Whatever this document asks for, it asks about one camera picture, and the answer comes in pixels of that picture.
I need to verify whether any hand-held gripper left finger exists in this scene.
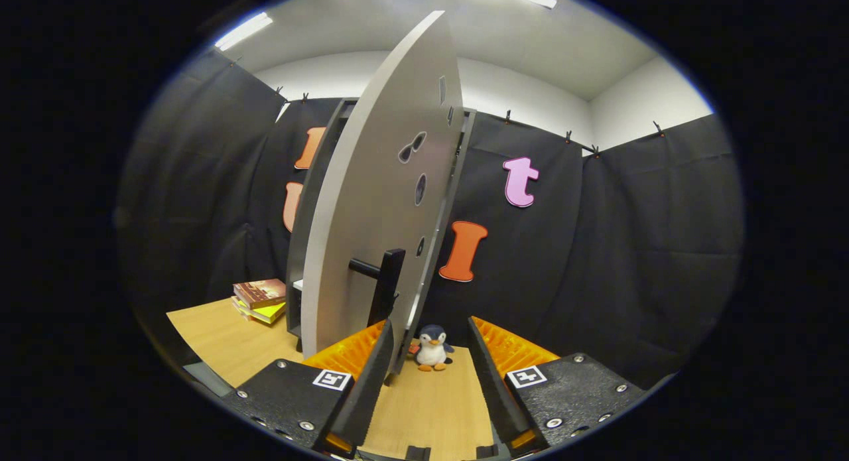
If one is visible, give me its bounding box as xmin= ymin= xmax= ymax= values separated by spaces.
xmin=222 ymin=318 xmax=395 ymax=456

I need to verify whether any row of black cloth clips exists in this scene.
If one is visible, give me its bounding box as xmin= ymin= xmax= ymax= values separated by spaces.
xmin=229 ymin=55 xmax=665 ymax=158

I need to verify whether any black door handle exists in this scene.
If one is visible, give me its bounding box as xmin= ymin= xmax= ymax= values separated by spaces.
xmin=348 ymin=247 xmax=407 ymax=328

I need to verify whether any yellow cover book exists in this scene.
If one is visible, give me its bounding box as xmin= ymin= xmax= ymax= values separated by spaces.
xmin=232 ymin=298 xmax=287 ymax=326

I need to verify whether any small ceiling light panel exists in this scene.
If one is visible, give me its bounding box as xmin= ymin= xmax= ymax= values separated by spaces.
xmin=216 ymin=12 xmax=274 ymax=52

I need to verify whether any grey shoe cabinet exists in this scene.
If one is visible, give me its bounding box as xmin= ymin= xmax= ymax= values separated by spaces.
xmin=285 ymin=98 xmax=478 ymax=382

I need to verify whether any penguin plush toy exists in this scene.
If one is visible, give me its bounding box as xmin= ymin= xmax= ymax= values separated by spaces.
xmin=408 ymin=324 xmax=456 ymax=372

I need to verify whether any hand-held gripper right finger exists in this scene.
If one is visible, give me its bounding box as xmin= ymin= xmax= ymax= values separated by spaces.
xmin=466 ymin=315 xmax=647 ymax=456

